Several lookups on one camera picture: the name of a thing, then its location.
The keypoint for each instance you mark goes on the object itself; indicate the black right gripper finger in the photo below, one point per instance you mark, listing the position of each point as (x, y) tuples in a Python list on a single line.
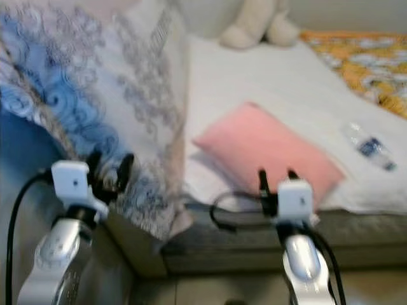
[(294, 174), (263, 189)]

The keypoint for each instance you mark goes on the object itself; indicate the pink pillow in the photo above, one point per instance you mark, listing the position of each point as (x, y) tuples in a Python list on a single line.
[(267, 149)]

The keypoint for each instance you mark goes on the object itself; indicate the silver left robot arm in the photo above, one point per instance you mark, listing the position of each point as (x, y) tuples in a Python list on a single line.
[(54, 260)]

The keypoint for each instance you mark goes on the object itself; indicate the white quilted bed sheet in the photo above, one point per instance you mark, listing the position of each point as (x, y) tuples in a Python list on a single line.
[(267, 76)]

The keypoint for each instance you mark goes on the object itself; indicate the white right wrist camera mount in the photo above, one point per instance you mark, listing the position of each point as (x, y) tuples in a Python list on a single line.
[(296, 200)]

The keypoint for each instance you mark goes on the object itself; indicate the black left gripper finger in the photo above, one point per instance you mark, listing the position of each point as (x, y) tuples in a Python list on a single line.
[(95, 164), (124, 171)]

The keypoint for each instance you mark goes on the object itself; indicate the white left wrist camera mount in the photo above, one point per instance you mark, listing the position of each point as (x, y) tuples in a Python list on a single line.
[(71, 184)]

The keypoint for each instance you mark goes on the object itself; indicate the yellow cartoon print quilt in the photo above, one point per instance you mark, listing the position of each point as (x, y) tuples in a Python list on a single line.
[(369, 63)]

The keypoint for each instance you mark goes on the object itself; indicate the beige plush toy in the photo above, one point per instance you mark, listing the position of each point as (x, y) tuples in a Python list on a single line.
[(257, 25)]

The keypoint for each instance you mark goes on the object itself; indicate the grey quilted mattress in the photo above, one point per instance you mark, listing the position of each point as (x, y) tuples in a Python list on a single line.
[(222, 248)]

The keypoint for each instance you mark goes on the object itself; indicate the clear plastic water bottle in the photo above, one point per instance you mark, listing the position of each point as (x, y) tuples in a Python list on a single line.
[(370, 147)]

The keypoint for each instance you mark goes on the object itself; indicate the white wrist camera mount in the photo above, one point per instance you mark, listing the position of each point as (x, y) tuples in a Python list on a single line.
[(296, 200), (71, 184)]

